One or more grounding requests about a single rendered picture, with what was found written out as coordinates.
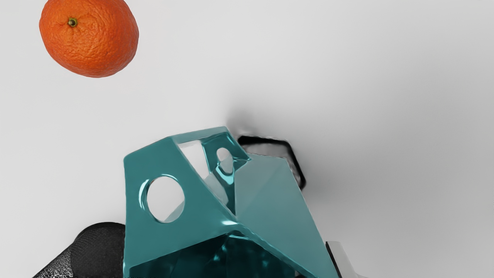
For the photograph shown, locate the teal faceted mug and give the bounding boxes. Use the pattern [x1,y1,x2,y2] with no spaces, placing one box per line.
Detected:
[123,126,340,278]

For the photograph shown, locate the orange fruit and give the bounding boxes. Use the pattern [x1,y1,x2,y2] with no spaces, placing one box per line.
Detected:
[39,0,139,78]

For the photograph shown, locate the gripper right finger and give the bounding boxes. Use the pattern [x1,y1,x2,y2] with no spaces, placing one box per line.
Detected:
[325,241,367,278]

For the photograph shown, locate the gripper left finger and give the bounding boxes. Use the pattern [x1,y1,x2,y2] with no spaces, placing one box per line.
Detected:
[32,222,126,278]

